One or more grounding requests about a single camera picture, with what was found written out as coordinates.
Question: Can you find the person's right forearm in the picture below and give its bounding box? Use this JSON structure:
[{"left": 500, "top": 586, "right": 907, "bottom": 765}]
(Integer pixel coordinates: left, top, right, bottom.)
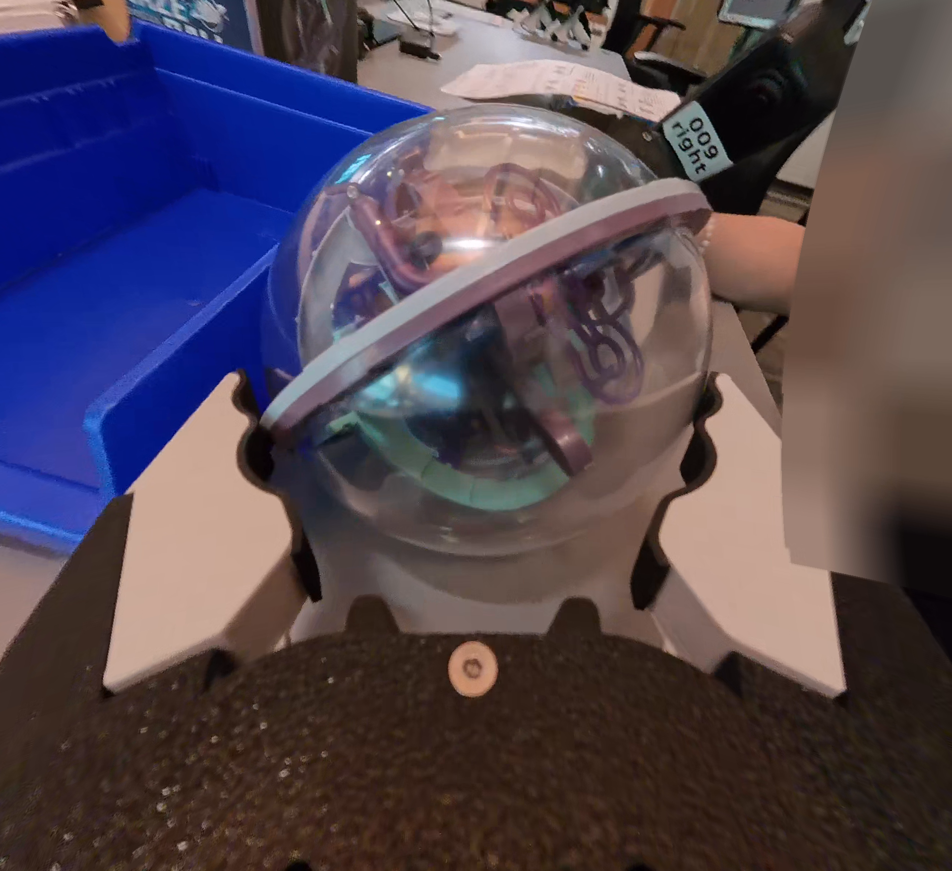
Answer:
[{"left": 707, "top": 212, "right": 809, "bottom": 314}]

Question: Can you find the blue plastic bin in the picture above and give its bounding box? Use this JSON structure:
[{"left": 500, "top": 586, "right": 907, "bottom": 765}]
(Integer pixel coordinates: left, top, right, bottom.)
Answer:
[{"left": 0, "top": 21, "right": 436, "bottom": 554}]

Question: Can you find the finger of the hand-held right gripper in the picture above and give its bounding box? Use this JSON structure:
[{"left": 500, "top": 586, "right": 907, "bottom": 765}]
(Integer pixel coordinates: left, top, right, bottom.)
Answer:
[{"left": 535, "top": 91, "right": 659, "bottom": 144}]

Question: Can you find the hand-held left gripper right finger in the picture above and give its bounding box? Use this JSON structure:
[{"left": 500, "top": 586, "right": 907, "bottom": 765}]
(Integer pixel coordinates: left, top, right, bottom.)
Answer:
[{"left": 631, "top": 373, "right": 847, "bottom": 697}]

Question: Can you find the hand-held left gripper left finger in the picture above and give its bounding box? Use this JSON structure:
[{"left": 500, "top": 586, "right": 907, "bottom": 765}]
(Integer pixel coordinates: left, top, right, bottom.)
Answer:
[{"left": 103, "top": 369, "right": 322, "bottom": 692}]

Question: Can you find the clear plastic maze ball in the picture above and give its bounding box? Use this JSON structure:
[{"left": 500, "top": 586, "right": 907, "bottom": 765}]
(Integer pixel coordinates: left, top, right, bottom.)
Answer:
[{"left": 260, "top": 103, "right": 715, "bottom": 558}]

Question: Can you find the white paper sheet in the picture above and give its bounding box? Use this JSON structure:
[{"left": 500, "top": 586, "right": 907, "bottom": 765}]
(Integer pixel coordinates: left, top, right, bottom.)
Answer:
[{"left": 441, "top": 60, "right": 681, "bottom": 122}]

